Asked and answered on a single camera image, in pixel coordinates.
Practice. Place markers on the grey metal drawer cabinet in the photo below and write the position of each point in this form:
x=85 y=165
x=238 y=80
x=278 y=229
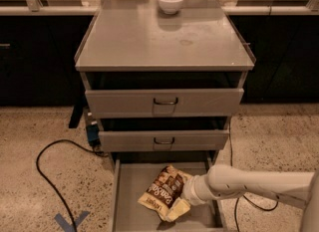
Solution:
x=134 y=45

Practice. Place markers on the grey top drawer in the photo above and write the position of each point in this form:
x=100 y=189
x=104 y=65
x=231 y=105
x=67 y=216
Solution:
x=165 y=103

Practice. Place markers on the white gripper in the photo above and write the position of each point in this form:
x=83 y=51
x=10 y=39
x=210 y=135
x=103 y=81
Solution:
x=191 y=191

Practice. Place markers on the blue power adapter box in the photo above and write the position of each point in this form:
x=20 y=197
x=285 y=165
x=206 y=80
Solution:
x=92 y=131

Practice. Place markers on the dark counter cabinet right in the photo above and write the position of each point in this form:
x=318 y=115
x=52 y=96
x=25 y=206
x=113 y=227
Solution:
x=286 y=49

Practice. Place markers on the grey middle drawer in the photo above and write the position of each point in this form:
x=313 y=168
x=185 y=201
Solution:
x=163 y=140

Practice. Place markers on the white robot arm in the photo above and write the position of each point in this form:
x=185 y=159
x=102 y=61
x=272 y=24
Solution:
x=298 y=189

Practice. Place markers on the dark counter cabinet left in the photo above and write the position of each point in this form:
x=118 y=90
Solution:
x=37 y=66

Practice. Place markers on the brown chip bag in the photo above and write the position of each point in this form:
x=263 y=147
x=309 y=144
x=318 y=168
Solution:
x=163 y=192

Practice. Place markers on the grey drawer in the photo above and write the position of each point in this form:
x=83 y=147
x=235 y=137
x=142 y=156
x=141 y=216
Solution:
x=163 y=140
x=133 y=177
x=165 y=103

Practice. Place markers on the white ceramic bowl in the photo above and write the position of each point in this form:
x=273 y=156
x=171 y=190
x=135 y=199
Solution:
x=170 y=6

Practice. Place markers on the dark counter cabinet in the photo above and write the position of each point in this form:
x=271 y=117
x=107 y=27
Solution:
x=37 y=66
x=286 y=49

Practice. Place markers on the grey bottom drawer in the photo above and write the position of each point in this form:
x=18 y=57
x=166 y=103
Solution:
x=133 y=177

